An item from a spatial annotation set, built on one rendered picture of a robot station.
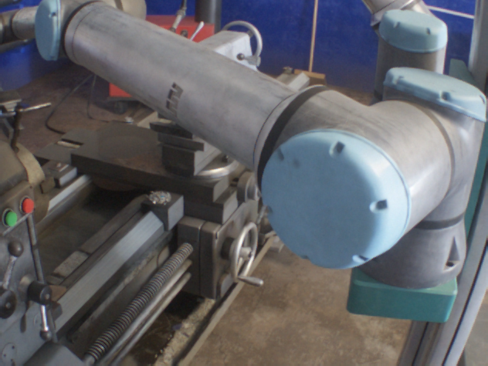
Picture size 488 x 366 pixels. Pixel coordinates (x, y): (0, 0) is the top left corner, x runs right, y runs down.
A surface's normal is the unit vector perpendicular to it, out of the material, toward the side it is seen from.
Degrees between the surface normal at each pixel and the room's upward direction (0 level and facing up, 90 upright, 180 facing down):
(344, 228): 91
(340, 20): 90
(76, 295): 36
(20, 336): 90
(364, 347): 0
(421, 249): 70
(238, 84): 27
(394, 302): 90
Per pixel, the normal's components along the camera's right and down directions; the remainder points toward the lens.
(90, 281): 0.58, -0.61
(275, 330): 0.05, -0.89
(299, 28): -0.36, 0.40
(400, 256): -0.39, 0.06
